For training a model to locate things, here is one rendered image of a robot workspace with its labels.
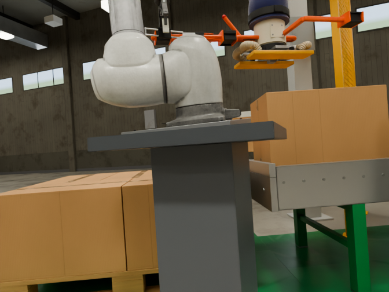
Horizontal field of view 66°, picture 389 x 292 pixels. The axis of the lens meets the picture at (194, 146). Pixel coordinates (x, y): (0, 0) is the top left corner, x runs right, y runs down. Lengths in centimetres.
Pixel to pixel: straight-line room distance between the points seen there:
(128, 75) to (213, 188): 40
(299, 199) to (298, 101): 48
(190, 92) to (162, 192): 31
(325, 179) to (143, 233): 86
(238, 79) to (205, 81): 974
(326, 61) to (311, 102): 894
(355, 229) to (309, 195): 25
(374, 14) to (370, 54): 116
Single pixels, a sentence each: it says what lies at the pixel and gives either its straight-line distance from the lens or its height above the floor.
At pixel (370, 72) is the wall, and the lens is 1057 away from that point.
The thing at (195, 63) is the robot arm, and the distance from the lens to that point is 91.
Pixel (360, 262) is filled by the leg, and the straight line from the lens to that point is 159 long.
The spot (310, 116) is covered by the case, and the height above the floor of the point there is 81.
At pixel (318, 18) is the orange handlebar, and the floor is 127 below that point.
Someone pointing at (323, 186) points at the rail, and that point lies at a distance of 143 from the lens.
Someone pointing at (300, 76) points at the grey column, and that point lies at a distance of 285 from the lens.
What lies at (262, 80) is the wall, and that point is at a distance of 1048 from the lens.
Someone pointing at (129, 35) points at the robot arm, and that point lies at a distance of 94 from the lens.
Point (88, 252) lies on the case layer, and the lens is 156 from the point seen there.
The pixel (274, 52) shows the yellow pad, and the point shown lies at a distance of 163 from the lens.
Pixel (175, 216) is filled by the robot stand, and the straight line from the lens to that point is 89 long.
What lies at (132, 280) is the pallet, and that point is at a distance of 156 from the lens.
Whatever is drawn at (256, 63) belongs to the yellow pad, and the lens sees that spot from 179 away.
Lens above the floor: 70
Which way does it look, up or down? level
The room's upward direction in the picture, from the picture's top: 4 degrees counter-clockwise
